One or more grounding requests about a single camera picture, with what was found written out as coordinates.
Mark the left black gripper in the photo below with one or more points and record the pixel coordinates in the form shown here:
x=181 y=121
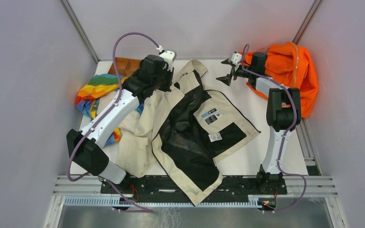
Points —
x=167 y=88

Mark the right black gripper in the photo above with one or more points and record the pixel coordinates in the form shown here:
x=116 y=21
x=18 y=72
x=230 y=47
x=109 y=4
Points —
x=226 y=79

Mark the beige zip jacket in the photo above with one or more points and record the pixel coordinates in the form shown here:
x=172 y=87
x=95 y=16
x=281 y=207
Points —
x=187 y=131

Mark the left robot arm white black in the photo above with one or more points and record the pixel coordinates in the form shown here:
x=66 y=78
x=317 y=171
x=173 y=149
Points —
x=85 y=146

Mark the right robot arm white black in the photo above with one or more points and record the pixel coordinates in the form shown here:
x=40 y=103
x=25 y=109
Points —
x=283 y=112

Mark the orange jacket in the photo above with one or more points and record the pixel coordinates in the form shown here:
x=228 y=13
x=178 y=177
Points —
x=292 y=65

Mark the brown wooden compartment tray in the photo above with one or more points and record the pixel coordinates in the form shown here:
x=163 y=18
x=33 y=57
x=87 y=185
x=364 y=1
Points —
x=127 y=66

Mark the rainbow striped garment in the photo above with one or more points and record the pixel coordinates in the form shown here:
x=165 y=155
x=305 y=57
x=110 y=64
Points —
x=91 y=95

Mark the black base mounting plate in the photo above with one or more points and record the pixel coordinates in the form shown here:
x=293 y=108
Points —
x=161 y=189

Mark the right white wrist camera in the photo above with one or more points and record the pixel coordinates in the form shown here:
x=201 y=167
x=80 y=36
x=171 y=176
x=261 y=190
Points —
x=235 y=59

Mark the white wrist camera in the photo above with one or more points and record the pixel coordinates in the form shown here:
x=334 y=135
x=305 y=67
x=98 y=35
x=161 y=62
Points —
x=168 y=56
x=235 y=59

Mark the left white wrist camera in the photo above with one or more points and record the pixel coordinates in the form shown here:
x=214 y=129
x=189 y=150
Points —
x=168 y=56

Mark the aluminium frame rail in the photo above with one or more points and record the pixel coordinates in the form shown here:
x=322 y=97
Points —
x=92 y=191

